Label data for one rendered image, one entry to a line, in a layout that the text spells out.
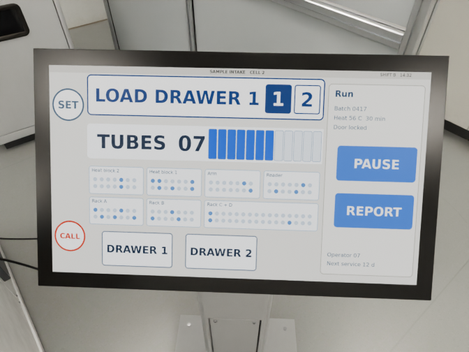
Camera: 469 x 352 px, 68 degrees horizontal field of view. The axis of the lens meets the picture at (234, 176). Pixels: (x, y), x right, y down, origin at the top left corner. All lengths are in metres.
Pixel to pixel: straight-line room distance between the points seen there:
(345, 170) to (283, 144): 0.09
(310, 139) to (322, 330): 1.16
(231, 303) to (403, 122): 0.49
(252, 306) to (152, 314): 0.83
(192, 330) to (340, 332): 0.58
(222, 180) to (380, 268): 0.23
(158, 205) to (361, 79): 0.30
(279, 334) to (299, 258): 1.01
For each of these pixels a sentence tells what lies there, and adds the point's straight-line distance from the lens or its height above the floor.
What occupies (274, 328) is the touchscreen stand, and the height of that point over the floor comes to 0.03.
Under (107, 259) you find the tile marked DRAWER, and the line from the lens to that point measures 0.50.
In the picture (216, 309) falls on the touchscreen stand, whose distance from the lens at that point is 0.80.
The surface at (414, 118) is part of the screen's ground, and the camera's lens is 0.49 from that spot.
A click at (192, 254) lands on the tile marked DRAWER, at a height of 1.00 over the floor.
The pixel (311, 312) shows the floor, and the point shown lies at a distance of 1.55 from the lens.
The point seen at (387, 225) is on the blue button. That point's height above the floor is 1.04.
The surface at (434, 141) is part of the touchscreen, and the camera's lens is 0.50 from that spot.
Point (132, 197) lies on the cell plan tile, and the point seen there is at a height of 1.06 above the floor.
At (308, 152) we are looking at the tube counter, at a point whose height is 1.11.
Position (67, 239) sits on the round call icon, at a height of 1.01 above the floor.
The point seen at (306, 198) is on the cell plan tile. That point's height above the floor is 1.06.
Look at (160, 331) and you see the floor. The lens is 1.52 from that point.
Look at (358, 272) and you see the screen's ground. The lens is 0.49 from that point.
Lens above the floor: 1.39
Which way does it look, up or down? 45 degrees down
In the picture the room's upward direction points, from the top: straight up
